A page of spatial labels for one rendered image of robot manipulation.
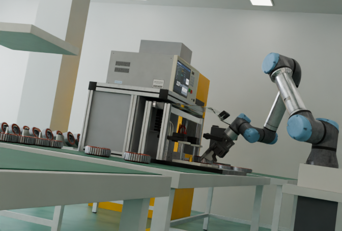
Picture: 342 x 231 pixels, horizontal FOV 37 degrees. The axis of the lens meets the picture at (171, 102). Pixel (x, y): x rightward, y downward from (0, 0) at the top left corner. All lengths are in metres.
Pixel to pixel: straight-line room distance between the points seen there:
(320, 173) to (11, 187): 1.89
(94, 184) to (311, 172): 1.65
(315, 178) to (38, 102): 4.76
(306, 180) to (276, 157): 5.51
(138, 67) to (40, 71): 4.08
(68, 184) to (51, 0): 6.16
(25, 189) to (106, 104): 1.93
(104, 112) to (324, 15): 6.02
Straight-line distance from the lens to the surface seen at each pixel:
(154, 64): 2.70
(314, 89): 7.99
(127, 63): 2.76
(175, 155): 2.89
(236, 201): 8.03
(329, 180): 2.43
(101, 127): 2.62
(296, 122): 2.43
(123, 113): 2.58
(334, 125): 2.53
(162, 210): 1.70
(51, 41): 2.11
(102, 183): 0.92
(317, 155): 2.50
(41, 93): 6.66
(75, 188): 0.84
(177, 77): 2.70
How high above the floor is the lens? 0.80
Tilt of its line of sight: 6 degrees up
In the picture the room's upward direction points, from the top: 9 degrees clockwise
